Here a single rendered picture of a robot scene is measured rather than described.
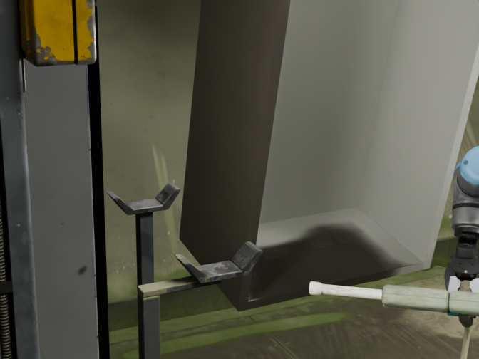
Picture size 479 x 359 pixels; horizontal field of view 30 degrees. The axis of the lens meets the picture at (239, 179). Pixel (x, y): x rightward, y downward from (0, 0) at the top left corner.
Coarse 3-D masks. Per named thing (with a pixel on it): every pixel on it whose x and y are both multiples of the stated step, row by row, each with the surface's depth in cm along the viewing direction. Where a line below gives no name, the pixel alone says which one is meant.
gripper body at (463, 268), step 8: (456, 232) 216; (464, 232) 215; (472, 232) 214; (456, 264) 212; (464, 264) 212; (472, 264) 211; (456, 272) 213; (464, 272) 211; (472, 272) 211; (472, 280) 216
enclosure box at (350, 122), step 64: (256, 0) 190; (320, 0) 230; (384, 0) 240; (448, 0) 225; (256, 64) 194; (320, 64) 240; (384, 64) 250; (448, 64) 228; (192, 128) 227; (256, 128) 198; (320, 128) 250; (384, 128) 255; (448, 128) 231; (192, 192) 232; (256, 192) 203; (320, 192) 262; (384, 192) 259; (320, 256) 245; (384, 256) 248
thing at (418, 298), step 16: (320, 288) 215; (336, 288) 214; (352, 288) 213; (368, 288) 213; (384, 288) 211; (400, 288) 210; (416, 288) 209; (432, 288) 208; (384, 304) 211; (400, 304) 209; (416, 304) 207; (432, 304) 206; (448, 304) 206; (464, 304) 204; (464, 320) 216
